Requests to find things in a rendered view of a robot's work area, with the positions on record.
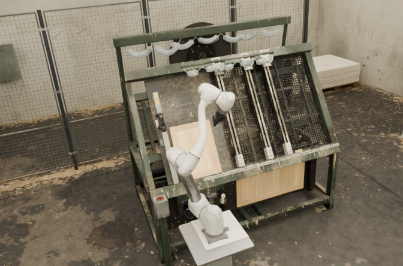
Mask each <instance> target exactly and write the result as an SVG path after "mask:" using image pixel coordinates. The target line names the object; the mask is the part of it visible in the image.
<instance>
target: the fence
mask: <svg viewBox="0 0 403 266"><path fill-rule="evenodd" d="M154 93H157V98H155V97H154ZM154 93H152V96H153V99H154V104H155V108H156V111H157V114H158V113H162V109H161V105H160V100H159V97H158V92H154ZM155 100H158V101H159V104H158V105H156V101H155ZM161 134H162V137H163V140H164V147H165V150H166V151H167V150H168V149H169V148H170V143H169V138H168V135H167V131H166V132H162V130H161ZM168 163H169V167H170V172H171V175H172V180H173V184H174V185H175V184H178V183H179V181H178V177H177V173H176V170H174V168H173V167H172V166H171V164H170V162H169V161H168Z"/></svg>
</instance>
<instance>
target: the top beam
mask: <svg viewBox="0 0 403 266"><path fill-rule="evenodd" d="M265 50H267V51H268V52H269V51H274V54H273V59H275V58H282V57H286V56H293V55H299V54H303V53H305V52H310V51H312V50H313V49H312V45H311V42H310V43H302V44H295V45H290V46H283V47H276V48H272V49H265ZM259 51H260V50H257V51H253V52H246V53H249V55H251V54H256V53H259ZM240 54H242V53H238V54H234V55H227V56H220V59H225V58H232V57H237V56H240ZM215 58H218V57H215ZM255 59H256V60H257V59H261V56H260V55H258V56H255V57H254V62H256V60H255ZM207 61H211V58H208V59H200V60H196V61H189V62H182V63H177V64H170V65H163V66H156V67H151V68H144V69H137V70H132V71H125V72H123V78H124V83H126V82H129V81H131V82H132V83H133V82H137V81H144V80H151V79H155V78H161V77H168V76H173V75H179V74H186V73H187V72H188V71H192V70H199V71H204V70H206V69H204V68H206V67H208V66H212V63H210V64H203V65H196V66H189V67H185V68H181V65H188V64H196V63H200V62H207ZM237 61H238V62H237ZM241 61H242V59H241V58H240V59H233V60H229V61H225V62H223V63H224V65H228V64H233V65H240V63H239V62H241ZM235 62H236V63H235ZM234 63H235V64H234ZM222 65H223V64H222ZM200 67H201V68H200ZM202 67H204V68H202ZM184 70H185V71H186V72H185V71H184Z"/></svg>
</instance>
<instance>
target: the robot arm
mask: <svg viewBox="0 0 403 266"><path fill-rule="evenodd" d="M198 92H199V94H200V95H201V96H200V97H201V101H200V104H199V109H198V116H199V131H200V136H199V140H198V142H197V143H196V144H195V145H194V147H193V148H192V149H191V150H190V151H189V152H188V153H187V152H186V151H184V150H182V149H181V148H179V147H171V148H169V149H168V150H167V151H166V157H167V160H168V161H169V162H170V164H171V166H172V167H173V168H174V170H176V171H177V172H178V174H179V177H180V178H181V181H182V183H183V185H184V187H185V190H186V192H187V194H188V196H189V201H188V207H189V209H190V211H191V212H192V213H193V215H194V216H196V217H197V218H198V219H200V220H201V222H202V223H203V225H204V226H205V229H202V230H201V231H202V233H203V234H204V236H205V237H206V239H207V242H208V244H212V243H213V242H216V241H220V240H223V239H228V235H227V234H226V233H225V232H226V231H228V230H229V228H228V226H227V227H224V218H223V213H222V211H221V209H220V208H219V207H218V206H217V205H210V204H209V202H208V200H207V199H206V197H205V196H204V195H203V194H201V193H200V191H199V189H198V187H197V185H196V182H195V180H194V178H193V175H192V174H191V173H192V172H193V170H194V169H195V167H196V166H197V164H198V162H199V160H200V158H201V156H202V153H203V150H204V148H205V145H206V142H207V125H206V116H205V109H206V107H207V105H209V104H211V103H213V102H215V103H216V104H218V105H219V106H218V110H217V112H216V113H215V114H213V113H212V117H213V118H212V120H213V127H216V124H218V123H219V122H222V121H223V120H224V119H225V118H226V117H227V113H228V111H229V110H230V109H231V108H232V106H233V105H234V102H235V99H236V97H235V95H234V93H233V92H226V93H225V92H222V91H220V90H219V89H218V88H217V87H215V86H213V85H211V84H208V83H202V84H201V85H200V86H199V88H198ZM215 115H216V118H215Z"/></svg>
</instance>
